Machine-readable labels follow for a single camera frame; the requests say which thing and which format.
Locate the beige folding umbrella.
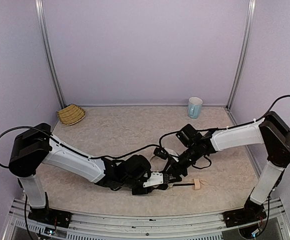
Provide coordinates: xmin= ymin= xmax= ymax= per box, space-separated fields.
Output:
xmin=149 ymin=154 xmax=212 ymax=190

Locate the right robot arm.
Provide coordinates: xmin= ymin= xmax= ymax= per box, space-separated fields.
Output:
xmin=163 ymin=111 xmax=290 ymax=206

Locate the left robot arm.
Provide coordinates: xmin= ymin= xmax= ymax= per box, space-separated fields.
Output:
xmin=8 ymin=123 xmax=181 ymax=209

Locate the light blue mug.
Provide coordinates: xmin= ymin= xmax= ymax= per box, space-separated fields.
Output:
xmin=188 ymin=97 xmax=203 ymax=119

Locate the yellow woven basket tray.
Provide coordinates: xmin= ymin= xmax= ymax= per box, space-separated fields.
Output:
xmin=56 ymin=104 xmax=86 ymax=126

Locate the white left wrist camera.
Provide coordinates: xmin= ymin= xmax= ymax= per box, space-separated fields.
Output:
xmin=143 ymin=172 xmax=164 ymax=188

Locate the aluminium front rail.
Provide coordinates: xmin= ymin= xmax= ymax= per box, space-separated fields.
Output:
xmin=0 ymin=199 xmax=290 ymax=240

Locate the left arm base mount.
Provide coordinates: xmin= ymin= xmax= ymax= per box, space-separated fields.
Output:
xmin=28 ymin=192 xmax=72 ymax=229

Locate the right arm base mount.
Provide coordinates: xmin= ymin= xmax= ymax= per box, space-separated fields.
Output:
xmin=223 ymin=197 xmax=267 ymax=228

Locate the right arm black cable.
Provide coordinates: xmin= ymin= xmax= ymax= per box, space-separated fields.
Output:
xmin=158 ymin=94 xmax=290 ymax=161

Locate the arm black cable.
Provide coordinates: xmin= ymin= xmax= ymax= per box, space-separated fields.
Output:
xmin=158 ymin=94 xmax=290 ymax=161
xmin=0 ymin=126 xmax=160 ymax=168

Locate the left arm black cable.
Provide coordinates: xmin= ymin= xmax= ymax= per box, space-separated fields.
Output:
xmin=0 ymin=126 xmax=160 ymax=168

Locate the right aluminium corner post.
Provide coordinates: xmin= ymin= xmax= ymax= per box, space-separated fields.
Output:
xmin=226 ymin=0 xmax=257 ymax=111

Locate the aluminium corner post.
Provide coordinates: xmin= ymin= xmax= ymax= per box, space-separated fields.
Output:
xmin=226 ymin=0 xmax=257 ymax=111
xmin=35 ymin=0 xmax=66 ymax=109

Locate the left aluminium corner post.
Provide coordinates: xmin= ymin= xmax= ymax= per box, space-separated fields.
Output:
xmin=35 ymin=0 xmax=66 ymax=109

